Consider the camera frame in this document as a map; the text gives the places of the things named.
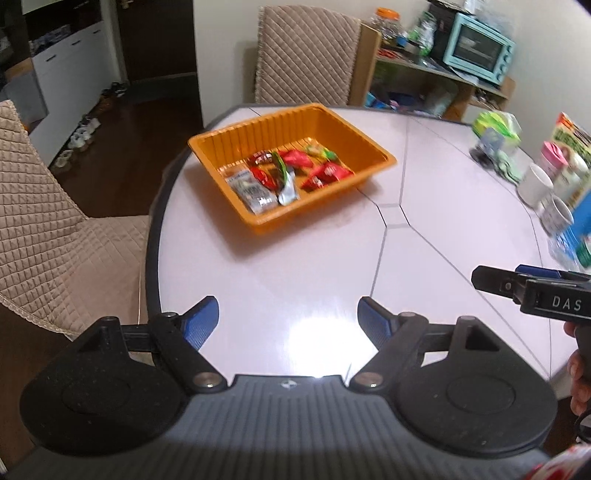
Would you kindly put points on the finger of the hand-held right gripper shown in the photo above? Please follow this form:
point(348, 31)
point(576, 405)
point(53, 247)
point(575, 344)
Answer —
point(538, 272)
point(496, 281)

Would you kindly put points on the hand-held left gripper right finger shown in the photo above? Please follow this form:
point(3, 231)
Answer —
point(376, 321)

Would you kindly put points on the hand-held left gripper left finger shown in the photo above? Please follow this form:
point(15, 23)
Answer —
point(203, 321)

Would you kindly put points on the clear nut snack packet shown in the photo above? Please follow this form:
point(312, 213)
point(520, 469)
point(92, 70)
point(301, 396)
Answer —
point(249, 189)

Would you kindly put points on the large red snack packet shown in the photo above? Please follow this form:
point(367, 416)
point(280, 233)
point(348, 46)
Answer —
point(332, 171)

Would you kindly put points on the silver foil snack packet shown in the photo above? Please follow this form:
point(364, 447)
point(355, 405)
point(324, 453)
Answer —
point(287, 189)

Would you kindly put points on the dark red candy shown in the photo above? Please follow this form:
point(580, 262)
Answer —
point(259, 159)

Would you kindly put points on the green candy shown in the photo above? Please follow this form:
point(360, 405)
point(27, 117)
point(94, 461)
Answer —
point(330, 154)

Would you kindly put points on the small red candy packet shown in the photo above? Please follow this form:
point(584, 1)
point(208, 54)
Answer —
point(295, 159)

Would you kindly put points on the orange plastic tray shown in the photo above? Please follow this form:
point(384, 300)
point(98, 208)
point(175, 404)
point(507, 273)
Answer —
point(277, 129)

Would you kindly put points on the person's right hand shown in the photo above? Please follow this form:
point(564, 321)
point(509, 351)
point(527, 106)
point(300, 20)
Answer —
point(581, 387)

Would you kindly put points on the clear plastic package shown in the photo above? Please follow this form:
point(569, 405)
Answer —
point(561, 254)

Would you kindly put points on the clear water bottle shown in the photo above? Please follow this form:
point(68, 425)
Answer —
point(585, 251)

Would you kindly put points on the white patterned cup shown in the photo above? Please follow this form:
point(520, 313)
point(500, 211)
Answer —
point(556, 216)

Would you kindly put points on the blue thermos jug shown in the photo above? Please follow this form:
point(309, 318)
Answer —
point(582, 217)

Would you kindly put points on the plain white cup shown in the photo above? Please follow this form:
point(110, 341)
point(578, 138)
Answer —
point(534, 187)

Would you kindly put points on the white rabbit print bottle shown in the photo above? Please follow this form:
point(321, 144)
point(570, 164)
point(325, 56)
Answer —
point(570, 177)

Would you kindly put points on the green cloth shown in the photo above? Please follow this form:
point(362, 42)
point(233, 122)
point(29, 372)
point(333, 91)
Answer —
point(508, 168)

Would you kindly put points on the pink lidded cup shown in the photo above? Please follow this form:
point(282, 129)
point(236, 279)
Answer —
point(553, 159)

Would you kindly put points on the grey phone stand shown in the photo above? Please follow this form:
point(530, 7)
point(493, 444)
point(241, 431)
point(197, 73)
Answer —
point(487, 145)

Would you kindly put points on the yellow green seed bag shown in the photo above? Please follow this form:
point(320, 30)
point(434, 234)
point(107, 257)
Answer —
point(577, 136)

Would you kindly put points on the green tissue pack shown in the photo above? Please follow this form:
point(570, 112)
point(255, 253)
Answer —
point(496, 124)

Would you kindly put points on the person's red printed clothing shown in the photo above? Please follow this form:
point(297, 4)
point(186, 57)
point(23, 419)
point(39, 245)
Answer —
point(563, 466)

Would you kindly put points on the row of shoes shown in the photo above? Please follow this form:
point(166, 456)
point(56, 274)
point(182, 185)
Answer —
point(85, 131)

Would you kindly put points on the teal toaster oven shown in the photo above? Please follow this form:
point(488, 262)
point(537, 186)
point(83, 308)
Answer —
point(478, 50)

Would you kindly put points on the wooden shelf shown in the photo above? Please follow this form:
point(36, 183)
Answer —
point(367, 60)

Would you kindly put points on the tall quilted beige chair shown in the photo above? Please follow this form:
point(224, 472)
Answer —
point(304, 55)

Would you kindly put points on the orange lidded jar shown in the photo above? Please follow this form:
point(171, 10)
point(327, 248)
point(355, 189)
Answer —
point(385, 25)

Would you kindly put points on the white cabinet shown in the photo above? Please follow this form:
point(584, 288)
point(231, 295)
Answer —
point(69, 69)

